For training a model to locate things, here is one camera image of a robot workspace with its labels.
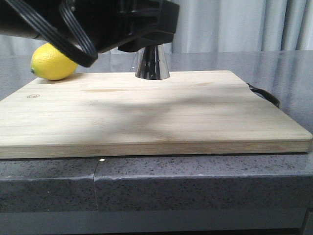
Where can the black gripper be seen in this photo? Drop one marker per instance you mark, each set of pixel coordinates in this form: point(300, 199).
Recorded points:
point(128, 25)

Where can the steel double jigger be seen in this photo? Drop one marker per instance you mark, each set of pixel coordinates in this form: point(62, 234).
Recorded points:
point(152, 64)

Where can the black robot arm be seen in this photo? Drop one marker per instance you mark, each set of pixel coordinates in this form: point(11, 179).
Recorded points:
point(12, 23)

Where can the grey curtain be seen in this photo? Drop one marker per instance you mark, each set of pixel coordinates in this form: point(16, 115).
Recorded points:
point(210, 26)

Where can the yellow lemon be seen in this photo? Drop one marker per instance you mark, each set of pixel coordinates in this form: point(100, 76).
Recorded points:
point(49, 63)

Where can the wooden cutting board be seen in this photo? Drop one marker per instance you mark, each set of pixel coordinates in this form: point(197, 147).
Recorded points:
point(117, 114)

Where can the black board handle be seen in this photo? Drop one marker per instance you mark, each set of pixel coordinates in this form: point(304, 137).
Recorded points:
point(265, 94)

